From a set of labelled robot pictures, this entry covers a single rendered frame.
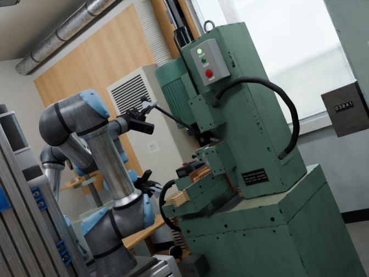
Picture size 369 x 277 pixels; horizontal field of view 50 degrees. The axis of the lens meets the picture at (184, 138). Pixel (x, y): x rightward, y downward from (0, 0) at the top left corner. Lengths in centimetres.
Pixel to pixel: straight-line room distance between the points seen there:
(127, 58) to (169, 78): 212
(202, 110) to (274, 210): 49
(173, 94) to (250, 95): 41
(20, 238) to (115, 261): 35
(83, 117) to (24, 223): 46
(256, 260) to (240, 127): 56
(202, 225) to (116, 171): 60
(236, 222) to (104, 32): 284
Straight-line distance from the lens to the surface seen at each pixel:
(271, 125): 166
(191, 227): 188
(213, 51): 157
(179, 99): 184
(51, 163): 211
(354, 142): 308
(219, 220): 175
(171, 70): 184
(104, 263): 147
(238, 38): 170
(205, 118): 162
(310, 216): 174
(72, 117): 133
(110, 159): 136
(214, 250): 186
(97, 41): 421
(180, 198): 172
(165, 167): 357
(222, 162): 164
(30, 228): 155
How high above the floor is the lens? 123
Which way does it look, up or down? 3 degrees down
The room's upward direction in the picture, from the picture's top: 23 degrees counter-clockwise
